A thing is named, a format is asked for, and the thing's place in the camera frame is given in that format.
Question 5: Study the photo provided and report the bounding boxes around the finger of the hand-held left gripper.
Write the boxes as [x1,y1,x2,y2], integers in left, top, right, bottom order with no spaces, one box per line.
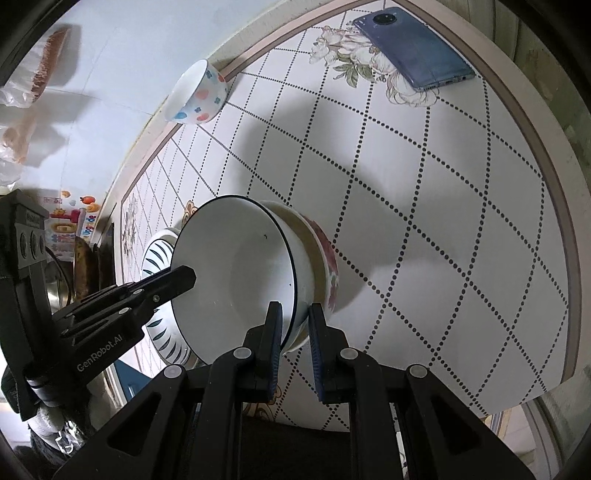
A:
[51,265,197,335]

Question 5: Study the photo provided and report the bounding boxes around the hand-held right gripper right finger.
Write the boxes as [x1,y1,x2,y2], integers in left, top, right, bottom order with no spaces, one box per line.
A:
[309,302,536,480]

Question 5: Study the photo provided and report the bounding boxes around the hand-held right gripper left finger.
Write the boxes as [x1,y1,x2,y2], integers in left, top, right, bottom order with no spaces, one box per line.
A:
[53,301,283,480]

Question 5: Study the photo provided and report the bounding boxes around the blue striped white plate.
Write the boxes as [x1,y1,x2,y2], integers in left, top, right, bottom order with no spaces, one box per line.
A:
[141,227,192,370]

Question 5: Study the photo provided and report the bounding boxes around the white bowl with blue rim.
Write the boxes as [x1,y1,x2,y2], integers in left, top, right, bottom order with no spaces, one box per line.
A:
[170,195,309,365]

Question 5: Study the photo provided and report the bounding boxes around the white bowl with red flowers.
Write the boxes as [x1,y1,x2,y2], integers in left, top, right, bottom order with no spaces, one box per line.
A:
[261,200,340,354]

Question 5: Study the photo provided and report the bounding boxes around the dark frying pan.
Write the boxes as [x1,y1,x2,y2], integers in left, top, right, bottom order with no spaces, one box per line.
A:
[74,235,100,301]

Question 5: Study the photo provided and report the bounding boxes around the floral diamond pattern table mat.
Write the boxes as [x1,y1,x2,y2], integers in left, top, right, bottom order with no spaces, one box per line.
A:
[120,0,570,432]

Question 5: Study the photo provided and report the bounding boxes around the clear bag with orange contents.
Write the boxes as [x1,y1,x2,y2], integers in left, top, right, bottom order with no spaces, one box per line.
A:
[0,111,42,185]

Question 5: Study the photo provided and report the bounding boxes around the white bowl with coloured dots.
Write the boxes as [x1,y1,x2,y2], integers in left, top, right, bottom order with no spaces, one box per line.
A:
[164,59,229,125]

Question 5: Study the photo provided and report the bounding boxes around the clear bag with red contents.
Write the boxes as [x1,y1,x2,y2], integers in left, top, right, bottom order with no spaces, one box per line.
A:
[0,25,75,109]

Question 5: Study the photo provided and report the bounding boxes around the blue smartphone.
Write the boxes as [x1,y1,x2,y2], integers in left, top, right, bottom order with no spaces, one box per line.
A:
[353,7,476,90]

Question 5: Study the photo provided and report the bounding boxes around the colourful wall stickers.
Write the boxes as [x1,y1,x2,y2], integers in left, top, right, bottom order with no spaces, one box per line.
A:
[41,189,100,259]

